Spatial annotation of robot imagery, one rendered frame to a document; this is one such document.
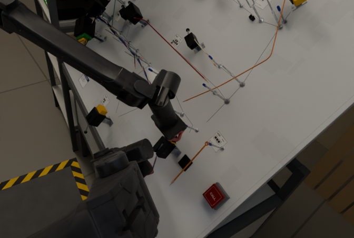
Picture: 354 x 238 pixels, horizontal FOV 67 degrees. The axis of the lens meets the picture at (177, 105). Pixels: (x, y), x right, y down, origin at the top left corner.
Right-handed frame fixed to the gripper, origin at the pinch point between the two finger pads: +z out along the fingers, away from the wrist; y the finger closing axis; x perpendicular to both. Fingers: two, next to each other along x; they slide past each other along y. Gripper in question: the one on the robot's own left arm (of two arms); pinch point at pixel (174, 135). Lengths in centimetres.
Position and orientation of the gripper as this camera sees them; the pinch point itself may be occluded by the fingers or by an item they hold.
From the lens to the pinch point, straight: 85.8
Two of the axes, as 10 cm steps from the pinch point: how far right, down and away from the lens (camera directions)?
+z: 2.2, 5.6, 8.0
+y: -5.7, -5.9, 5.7
